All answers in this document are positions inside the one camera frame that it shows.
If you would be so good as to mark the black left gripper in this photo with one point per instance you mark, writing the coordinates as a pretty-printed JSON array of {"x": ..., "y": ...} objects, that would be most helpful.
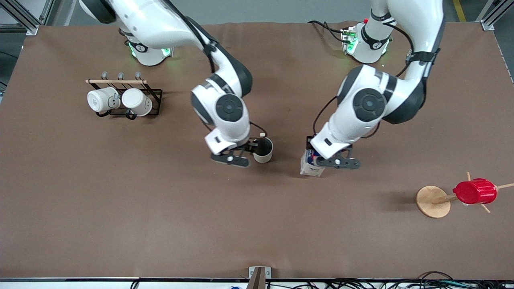
[{"x": 310, "y": 141}]

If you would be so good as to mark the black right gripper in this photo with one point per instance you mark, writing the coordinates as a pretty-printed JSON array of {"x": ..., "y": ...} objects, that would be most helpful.
[{"x": 252, "y": 143}]

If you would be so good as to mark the blue white milk carton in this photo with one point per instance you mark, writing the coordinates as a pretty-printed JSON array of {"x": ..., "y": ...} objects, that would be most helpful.
[{"x": 311, "y": 170}]

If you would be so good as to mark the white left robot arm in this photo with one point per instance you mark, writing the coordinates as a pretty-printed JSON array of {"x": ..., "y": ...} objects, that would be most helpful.
[{"x": 369, "y": 104}]

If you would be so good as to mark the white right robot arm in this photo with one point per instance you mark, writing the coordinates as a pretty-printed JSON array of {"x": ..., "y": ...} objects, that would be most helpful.
[{"x": 229, "y": 108}]

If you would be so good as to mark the red plastic cup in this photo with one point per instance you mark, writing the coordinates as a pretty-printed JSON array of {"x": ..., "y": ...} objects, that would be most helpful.
[{"x": 476, "y": 191}]

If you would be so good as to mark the brown table cover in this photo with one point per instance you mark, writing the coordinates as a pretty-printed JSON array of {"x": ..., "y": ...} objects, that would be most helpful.
[{"x": 257, "y": 220}]

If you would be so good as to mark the wooden mug tree stand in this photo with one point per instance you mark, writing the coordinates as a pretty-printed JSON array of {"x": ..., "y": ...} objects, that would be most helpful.
[{"x": 431, "y": 202}]

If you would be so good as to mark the grey metal bracket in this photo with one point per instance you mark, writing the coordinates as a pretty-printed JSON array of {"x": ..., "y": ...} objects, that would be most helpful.
[{"x": 268, "y": 273}]

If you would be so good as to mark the metal table edge rail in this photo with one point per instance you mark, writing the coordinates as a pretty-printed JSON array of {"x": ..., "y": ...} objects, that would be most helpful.
[{"x": 80, "y": 278}]

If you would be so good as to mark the aluminium frame profile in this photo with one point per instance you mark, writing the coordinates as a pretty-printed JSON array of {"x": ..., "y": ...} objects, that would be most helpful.
[
  {"x": 496, "y": 16},
  {"x": 28, "y": 24}
]

